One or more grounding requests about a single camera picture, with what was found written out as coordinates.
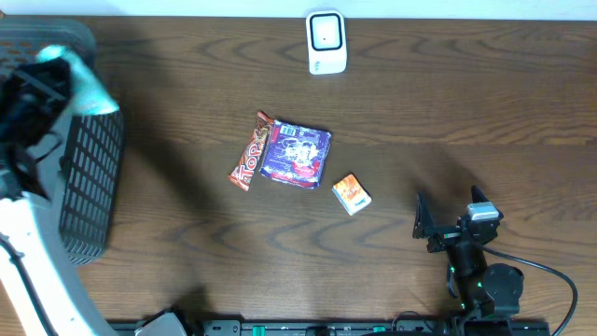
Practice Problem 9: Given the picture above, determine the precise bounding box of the teal snack packet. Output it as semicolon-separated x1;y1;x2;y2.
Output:
35;45;119;117

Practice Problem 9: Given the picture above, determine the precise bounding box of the small orange white box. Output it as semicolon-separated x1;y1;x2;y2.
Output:
332;174;372;216

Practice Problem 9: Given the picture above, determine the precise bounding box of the purple snack packet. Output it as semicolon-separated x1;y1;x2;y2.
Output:
259;119;332;189

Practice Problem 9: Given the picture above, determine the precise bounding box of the orange chocolate bar wrapper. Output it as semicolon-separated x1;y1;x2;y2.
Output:
228;111;274;191

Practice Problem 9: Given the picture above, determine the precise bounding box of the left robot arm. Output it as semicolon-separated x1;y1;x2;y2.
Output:
1;57;188;335

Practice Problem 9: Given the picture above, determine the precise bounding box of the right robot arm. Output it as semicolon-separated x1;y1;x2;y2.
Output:
412;186;524;335

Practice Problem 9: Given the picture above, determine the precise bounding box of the white barcode scanner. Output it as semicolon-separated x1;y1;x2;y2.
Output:
305;10;348;76

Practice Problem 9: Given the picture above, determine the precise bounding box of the grey plastic mesh basket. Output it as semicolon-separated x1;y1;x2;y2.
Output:
1;17;125;266

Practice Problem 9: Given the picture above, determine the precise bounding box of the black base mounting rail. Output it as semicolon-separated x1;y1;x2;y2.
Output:
109;318;551;336

